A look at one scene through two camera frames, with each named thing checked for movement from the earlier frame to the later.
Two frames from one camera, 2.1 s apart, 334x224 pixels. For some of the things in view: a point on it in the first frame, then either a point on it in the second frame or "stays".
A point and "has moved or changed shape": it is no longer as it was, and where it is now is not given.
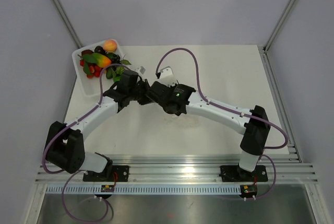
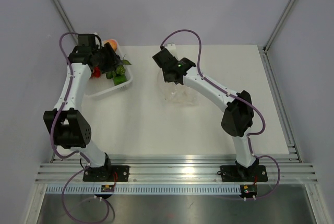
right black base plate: (233, 174) stays
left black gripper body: (138, 93) to (98, 52)
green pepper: (116, 79) stays
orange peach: (109, 46) stays
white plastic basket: (91, 86) stays
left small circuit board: (108, 188) stays
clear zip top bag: (185, 122) has moved or changed shape
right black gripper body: (166, 110) to (166, 78)
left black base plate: (114, 173) stays
